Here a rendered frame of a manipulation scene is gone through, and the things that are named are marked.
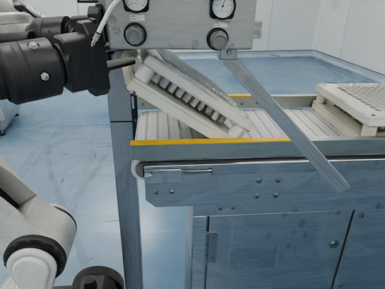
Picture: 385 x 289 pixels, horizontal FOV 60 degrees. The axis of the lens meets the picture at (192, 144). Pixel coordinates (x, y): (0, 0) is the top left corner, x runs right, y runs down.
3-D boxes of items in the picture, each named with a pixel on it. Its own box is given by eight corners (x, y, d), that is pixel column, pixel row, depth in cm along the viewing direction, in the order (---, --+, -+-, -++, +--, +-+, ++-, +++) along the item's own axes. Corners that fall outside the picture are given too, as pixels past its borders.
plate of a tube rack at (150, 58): (249, 133, 65) (256, 124, 65) (142, 63, 55) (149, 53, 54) (213, 94, 87) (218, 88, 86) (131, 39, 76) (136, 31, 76)
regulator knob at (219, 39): (208, 53, 49) (209, 22, 48) (205, 50, 52) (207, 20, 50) (230, 53, 50) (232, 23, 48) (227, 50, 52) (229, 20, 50)
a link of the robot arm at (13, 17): (33, 55, 72) (43, 53, 85) (24, 11, 69) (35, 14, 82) (0, 58, 71) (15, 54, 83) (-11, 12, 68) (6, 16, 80)
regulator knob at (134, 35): (122, 49, 48) (120, 15, 46) (124, 46, 50) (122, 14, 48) (146, 49, 49) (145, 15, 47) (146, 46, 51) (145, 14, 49)
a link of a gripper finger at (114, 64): (128, 56, 61) (96, 62, 58) (137, 59, 59) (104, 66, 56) (129, 65, 62) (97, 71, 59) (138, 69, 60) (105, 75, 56)
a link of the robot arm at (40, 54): (82, 15, 56) (4, 23, 50) (107, 22, 50) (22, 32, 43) (94, 86, 62) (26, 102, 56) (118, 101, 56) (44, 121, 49)
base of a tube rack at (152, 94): (234, 153, 66) (241, 143, 66) (125, 89, 56) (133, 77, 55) (201, 110, 88) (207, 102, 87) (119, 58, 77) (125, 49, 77)
